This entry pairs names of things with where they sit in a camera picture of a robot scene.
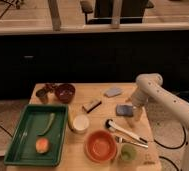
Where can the green cup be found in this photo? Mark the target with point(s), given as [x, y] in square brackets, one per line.
[128, 153]

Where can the silver metal utensil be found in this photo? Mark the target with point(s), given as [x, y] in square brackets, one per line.
[122, 140]

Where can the orange fruit toy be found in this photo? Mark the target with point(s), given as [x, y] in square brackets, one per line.
[42, 145]

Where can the orange bowl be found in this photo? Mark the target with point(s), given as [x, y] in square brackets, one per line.
[100, 146]

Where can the brown whiteboard eraser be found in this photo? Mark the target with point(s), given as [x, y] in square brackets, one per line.
[91, 105]

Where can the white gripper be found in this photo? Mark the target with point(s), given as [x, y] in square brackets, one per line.
[138, 99]

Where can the white paper cup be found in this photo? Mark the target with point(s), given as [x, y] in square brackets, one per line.
[80, 124]

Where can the office chair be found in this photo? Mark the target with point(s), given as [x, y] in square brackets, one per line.
[115, 11]

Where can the dark small toy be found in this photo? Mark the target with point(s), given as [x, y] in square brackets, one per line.
[50, 87]

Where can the dark red bowl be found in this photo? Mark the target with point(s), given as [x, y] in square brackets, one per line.
[65, 92]

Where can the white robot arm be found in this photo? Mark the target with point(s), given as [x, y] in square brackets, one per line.
[150, 85]

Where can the green plastic tray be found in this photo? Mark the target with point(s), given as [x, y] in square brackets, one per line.
[33, 120]

